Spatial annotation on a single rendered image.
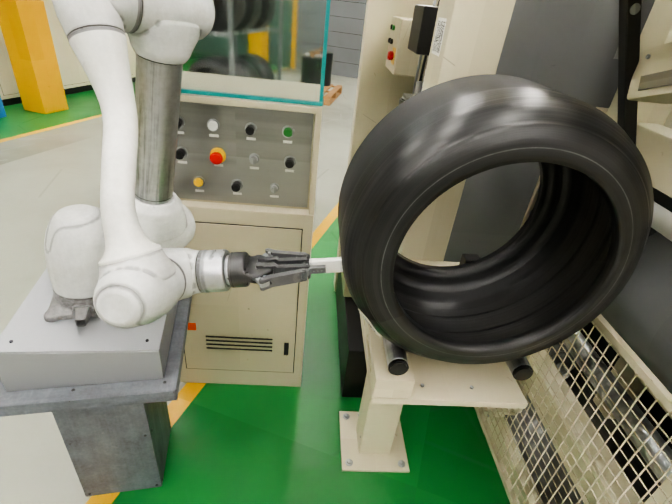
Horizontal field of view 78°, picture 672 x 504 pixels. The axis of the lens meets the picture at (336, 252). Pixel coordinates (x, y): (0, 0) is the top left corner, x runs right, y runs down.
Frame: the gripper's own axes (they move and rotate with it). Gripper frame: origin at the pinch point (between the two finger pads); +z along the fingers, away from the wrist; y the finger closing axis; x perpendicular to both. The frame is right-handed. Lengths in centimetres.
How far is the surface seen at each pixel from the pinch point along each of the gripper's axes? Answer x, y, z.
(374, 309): 2.8, -11.7, 8.9
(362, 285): -2.5, -11.0, 6.7
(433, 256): 16.1, 25.8, 30.1
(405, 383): 24.8, -11.2, 16.1
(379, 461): 110, 22, 16
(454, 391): 31.8, -8.4, 28.5
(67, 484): 96, 11, -97
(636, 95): -28, 16, 66
